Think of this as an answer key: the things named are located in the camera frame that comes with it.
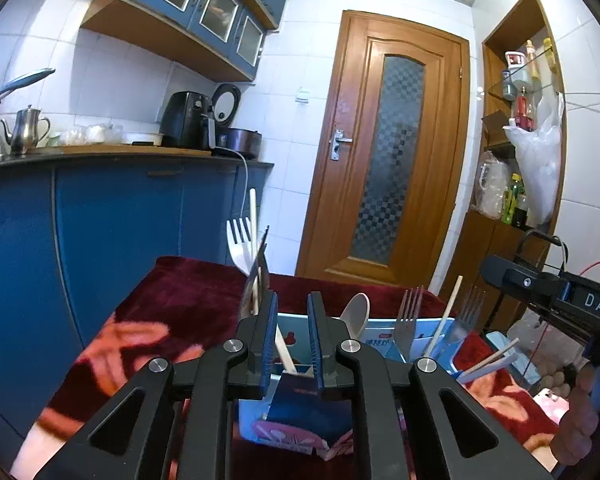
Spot glass door wall cabinet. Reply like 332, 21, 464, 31
80, 0, 281, 83

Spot person's right hand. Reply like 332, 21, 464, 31
555, 361, 600, 468

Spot red floral printed blanket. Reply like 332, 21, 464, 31
10, 256, 566, 480

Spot dark glass bottle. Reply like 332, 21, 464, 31
511, 192, 530, 229

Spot wooden chopstick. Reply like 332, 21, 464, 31
249, 188, 260, 317
422, 276, 464, 359

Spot metal door handle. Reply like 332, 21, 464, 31
330, 129, 353, 162

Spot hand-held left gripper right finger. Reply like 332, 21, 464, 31
307, 291, 553, 480

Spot grey glass jar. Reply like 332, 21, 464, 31
501, 67, 532, 102

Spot white plastic bag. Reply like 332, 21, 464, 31
503, 92, 565, 226

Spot blue printed cardboard sleeve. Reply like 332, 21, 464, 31
252, 372, 353, 461

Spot white plastic jug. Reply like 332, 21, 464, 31
475, 152, 510, 220

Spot light blue utensil holder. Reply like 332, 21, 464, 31
237, 312, 518, 456

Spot green bottle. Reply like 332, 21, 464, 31
501, 174, 523, 226

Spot white power cable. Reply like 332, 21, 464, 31
227, 149, 251, 211

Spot white chopstick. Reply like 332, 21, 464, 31
461, 352, 518, 382
459, 338, 521, 375

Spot large steel fork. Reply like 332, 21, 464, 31
226, 217, 297, 375

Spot beige spoon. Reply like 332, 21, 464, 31
339, 292, 372, 342

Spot rice cooker with open lid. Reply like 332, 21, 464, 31
212, 82, 263, 158

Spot steel table knife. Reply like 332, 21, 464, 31
240, 226, 272, 318

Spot steel wok with handle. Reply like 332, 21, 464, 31
0, 67, 56, 133

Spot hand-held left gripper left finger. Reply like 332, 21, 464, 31
40, 291, 279, 480

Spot clear plastic food bag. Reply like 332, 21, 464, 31
55, 122, 123, 147

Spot wooden door with glass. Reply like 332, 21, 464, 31
295, 9, 471, 291

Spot black air fryer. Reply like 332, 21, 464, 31
160, 91, 217, 151

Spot white paper packet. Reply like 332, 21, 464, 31
366, 337, 397, 361

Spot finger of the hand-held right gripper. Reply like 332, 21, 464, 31
481, 255, 568, 311

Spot light blue plastic box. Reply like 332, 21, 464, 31
485, 331, 542, 387

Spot brown cardboard box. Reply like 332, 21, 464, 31
481, 112, 513, 148

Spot steel kettle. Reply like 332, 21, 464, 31
0, 105, 52, 156

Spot blue kitchen base cabinets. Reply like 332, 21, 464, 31
0, 160, 276, 461

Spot wooden shelf unit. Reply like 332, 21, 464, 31
440, 0, 566, 331

